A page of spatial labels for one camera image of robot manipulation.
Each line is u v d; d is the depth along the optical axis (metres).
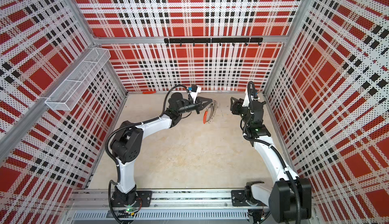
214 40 0.89
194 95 0.73
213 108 0.83
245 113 0.67
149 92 1.27
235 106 0.70
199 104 0.74
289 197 0.39
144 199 0.74
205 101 0.80
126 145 0.52
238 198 0.73
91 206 0.74
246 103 0.69
